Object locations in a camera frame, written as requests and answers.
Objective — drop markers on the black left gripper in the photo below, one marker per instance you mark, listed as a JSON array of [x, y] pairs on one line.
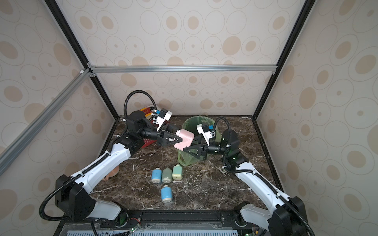
[[160, 135]]

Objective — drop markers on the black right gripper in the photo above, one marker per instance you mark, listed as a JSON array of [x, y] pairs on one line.
[[202, 149]]

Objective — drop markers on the pink pencil sharpener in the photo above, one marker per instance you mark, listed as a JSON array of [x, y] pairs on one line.
[[187, 139]]

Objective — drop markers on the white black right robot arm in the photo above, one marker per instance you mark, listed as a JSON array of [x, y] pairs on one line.
[[283, 215]]

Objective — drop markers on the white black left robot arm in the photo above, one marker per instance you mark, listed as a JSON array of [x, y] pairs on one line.
[[72, 200]]

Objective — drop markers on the light green pencil sharpener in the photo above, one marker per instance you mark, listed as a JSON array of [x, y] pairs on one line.
[[177, 172]]

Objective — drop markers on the sage green pencil sharpener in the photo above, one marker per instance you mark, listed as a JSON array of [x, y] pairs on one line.
[[166, 175]]

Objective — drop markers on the blue pencil sharpener in row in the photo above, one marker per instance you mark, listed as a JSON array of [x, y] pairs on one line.
[[156, 176]]

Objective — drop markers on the blue pencil sharpener in front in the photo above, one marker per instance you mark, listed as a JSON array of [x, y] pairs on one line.
[[166, 194]]

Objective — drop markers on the green plastic bin liner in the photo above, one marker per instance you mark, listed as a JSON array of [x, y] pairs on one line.
[[190, 125]]

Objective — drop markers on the red plastic basket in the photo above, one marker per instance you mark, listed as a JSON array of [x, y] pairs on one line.
[[148, 142]]

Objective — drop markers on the brown tape roll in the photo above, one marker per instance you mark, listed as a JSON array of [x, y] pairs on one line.
[[113, 173]]

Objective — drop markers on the silver aluminium crossbar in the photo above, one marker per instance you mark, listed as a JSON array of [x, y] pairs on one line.
[[181, 68]]

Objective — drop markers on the silver aluminium side bar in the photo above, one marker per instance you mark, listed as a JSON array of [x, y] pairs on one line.
[[20, 143]]

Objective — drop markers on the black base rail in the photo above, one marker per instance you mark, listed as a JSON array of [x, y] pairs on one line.
[[167, 223]]

